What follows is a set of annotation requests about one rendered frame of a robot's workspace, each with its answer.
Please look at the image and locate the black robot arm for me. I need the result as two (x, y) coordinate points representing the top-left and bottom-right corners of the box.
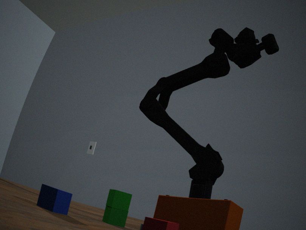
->
(139, 27), (259, 199)

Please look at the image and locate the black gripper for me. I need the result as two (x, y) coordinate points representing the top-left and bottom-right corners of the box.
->
(238, 34), (279, 68)

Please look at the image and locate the green block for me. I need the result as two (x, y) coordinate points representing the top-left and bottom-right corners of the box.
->
(106, 189), (132, 211)
(102, 205), (128, 227)

